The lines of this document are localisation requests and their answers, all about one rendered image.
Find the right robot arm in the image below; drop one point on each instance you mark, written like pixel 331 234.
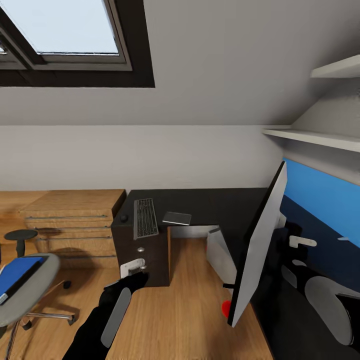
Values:
pixel 337 305

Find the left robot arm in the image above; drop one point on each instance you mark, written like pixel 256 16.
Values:
pixel 94 338

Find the swivel chair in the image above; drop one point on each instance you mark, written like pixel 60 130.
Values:
pixel 16 308

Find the keyboard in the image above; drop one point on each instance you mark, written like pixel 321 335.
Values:
pixel 145 222

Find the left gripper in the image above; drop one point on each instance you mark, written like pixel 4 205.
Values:
pixel 138 280

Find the folder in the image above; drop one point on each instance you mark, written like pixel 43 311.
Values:
pixel 15 273

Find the notebook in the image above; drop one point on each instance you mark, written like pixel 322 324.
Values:
pixel 177 218

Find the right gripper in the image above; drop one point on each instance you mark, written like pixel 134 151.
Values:
pixel 283 248

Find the monitor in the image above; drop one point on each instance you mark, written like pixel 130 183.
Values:
pixel 255 246

